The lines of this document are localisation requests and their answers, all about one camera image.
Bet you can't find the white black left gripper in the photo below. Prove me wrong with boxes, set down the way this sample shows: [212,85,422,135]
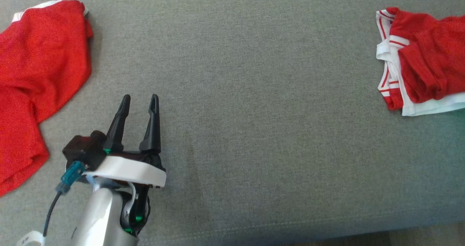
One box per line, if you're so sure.
[83,94,167,188]

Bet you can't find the red garment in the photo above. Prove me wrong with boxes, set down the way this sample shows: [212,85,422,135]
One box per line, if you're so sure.
[0,0,93,198]

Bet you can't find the red Bulls basketball jersey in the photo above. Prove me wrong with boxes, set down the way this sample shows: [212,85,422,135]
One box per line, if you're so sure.
[376,7,465,110]

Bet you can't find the grey fabric sofa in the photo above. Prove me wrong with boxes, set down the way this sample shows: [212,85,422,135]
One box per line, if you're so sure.
[0,0,465,246]

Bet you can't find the white paper label tag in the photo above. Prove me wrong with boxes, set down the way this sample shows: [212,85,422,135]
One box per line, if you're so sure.
[16,230,46,246]

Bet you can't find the white garment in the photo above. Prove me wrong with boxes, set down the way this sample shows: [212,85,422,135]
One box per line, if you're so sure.
[376,39,465,117]

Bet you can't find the teal cable connector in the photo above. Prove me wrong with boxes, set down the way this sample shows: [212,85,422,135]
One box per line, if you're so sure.
[56,161,86,195]

